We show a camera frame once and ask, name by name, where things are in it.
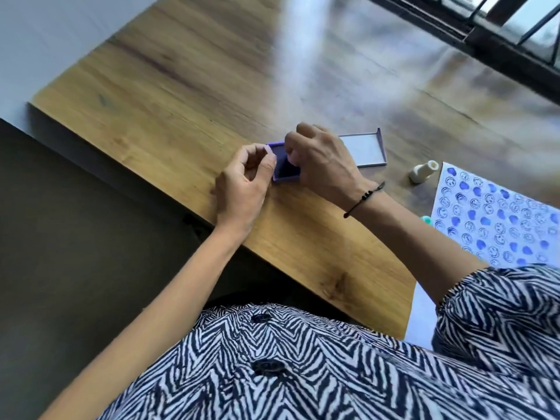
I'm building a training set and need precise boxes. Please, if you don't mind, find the person's left hand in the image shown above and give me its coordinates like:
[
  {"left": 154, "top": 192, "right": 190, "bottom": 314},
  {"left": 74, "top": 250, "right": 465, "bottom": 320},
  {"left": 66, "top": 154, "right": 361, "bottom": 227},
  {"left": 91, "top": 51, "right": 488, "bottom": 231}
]
[{"left": 213, "top": 143, "right": 277, "bottom": 235}]

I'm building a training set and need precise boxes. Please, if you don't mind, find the person's right hand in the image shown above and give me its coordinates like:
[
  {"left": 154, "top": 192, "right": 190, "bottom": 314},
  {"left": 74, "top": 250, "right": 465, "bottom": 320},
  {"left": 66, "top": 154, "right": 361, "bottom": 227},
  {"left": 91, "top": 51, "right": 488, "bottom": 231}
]
[{"left": 284, "top": 122, "right": 376, "bottom": 210}]

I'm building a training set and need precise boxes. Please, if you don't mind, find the purple ink pad base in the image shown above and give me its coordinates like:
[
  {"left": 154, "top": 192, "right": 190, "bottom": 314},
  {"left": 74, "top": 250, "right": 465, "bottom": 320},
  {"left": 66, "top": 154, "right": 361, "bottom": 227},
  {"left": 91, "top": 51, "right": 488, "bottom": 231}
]
[{"left": 265, "top": 141, "right": 303, "bottom": 184}]

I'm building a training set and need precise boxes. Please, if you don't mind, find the person's left forearm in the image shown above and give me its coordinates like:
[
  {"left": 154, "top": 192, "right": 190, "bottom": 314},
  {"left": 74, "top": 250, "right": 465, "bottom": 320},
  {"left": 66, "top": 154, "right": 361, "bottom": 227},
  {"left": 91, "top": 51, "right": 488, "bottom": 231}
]
[{"left": 38, "top": 218, "right": 254, "bottom": 420}]

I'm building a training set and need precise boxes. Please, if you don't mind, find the person's right forearm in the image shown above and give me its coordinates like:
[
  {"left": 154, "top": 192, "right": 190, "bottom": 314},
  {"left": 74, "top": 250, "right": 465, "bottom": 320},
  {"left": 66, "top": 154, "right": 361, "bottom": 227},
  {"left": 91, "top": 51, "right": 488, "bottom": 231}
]
[{"left": 350, "top": 188, "right": 481, "bottom": 309}]

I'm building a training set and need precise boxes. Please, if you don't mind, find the cream plastic stamp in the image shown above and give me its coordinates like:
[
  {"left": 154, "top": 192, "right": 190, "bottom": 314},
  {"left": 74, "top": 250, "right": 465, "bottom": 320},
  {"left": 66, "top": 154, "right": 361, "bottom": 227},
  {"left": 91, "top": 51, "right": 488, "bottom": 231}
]
[{"left": 409, "top": 160, "right": 440, "bottom": 184}]

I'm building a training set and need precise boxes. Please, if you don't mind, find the white paper with blue stamps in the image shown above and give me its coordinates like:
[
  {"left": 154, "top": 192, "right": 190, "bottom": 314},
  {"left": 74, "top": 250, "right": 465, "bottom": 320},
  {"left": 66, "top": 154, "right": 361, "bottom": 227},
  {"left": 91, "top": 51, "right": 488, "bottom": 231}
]
[{"left": 404, "top": 162, "right": 560, "bottom": 351}]

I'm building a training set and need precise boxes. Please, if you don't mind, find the black and white zebra shirt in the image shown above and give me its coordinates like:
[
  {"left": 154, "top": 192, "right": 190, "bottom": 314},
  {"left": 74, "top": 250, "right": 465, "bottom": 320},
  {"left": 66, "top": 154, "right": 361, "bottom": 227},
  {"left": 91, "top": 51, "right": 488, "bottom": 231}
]
[{"left": 95, "top": 263, "right": 560, "bottom": 420}]

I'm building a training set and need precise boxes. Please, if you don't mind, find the black cord bracelet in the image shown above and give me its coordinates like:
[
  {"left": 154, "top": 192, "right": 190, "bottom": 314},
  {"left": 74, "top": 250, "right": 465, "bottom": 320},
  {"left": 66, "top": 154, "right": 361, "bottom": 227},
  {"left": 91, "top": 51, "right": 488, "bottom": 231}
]
[{"left": 343, "top": 182, "right": 386, "bottom": 218}]

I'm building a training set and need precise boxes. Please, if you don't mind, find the dark metal window frame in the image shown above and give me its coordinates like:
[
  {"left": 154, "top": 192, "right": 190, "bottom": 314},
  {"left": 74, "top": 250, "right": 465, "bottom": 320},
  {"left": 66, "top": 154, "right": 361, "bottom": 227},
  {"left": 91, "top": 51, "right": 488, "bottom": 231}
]
[{"left": 362, "top": 0, "right": 560, "bottom": 69}]

